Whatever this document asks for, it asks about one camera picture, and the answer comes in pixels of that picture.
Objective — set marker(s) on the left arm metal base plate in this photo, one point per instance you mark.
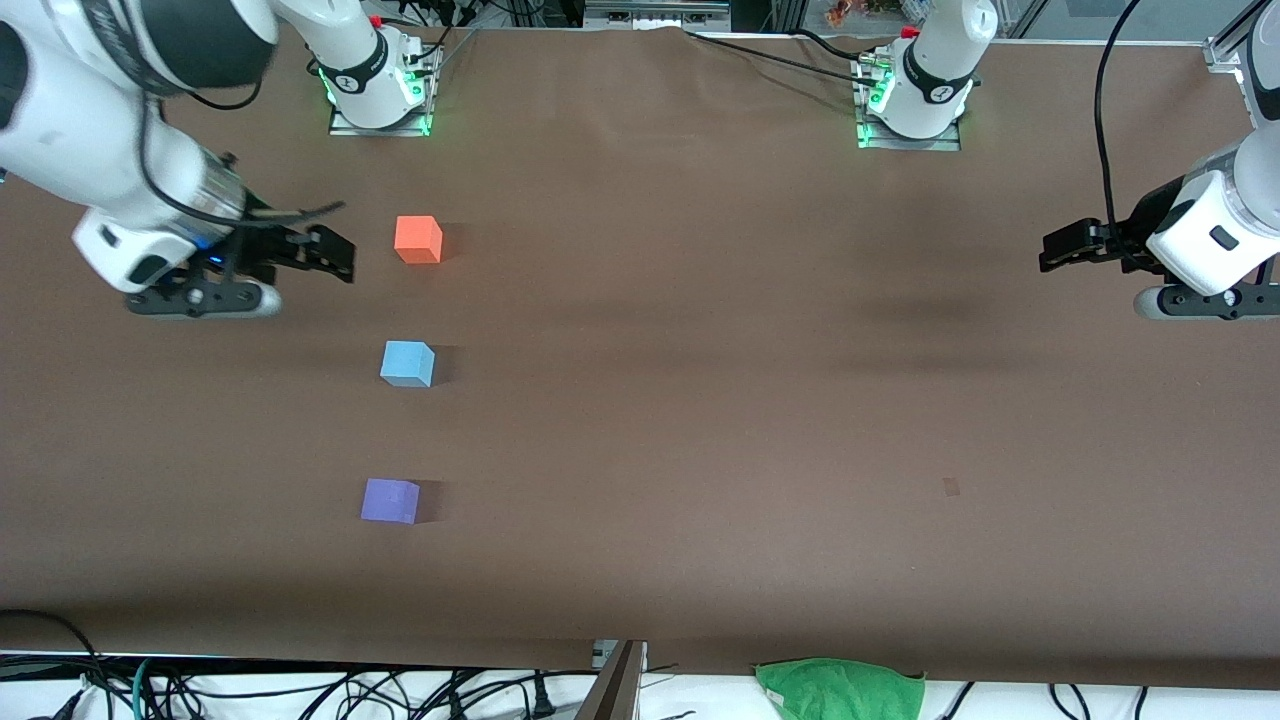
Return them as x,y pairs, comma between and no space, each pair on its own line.
872,142

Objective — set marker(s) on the aluminium frame profile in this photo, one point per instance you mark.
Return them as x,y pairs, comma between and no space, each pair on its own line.
1222,52

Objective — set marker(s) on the orange foam block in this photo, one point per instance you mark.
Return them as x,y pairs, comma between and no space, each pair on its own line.
417,240

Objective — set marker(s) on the green cloth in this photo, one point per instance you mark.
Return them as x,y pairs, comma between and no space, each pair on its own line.
840,695

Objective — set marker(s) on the grey metal frame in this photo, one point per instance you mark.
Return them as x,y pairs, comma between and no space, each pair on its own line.
655,12

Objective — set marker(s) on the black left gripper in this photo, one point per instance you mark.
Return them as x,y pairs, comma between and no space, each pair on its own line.
1128,239

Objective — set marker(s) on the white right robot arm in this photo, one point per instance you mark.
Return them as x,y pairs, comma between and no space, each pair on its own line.
80,130

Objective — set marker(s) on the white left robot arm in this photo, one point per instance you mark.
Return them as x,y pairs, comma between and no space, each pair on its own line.
1210,240

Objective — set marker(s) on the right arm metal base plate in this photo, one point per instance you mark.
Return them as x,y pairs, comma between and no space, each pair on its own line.
345,127

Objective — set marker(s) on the purple foam block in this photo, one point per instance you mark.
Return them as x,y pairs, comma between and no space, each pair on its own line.
390,500

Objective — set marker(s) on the blue foam block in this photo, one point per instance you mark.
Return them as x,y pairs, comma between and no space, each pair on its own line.
405,365

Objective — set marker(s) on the brown table cover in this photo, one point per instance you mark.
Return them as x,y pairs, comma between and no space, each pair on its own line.
640,520

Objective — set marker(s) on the metal bracket with dark bar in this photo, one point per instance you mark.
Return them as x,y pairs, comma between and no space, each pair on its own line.
620,690

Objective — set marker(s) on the orange background object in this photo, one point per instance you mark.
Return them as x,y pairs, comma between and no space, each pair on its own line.
838,12

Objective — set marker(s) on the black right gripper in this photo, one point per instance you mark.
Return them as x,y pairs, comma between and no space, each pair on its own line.
262,243

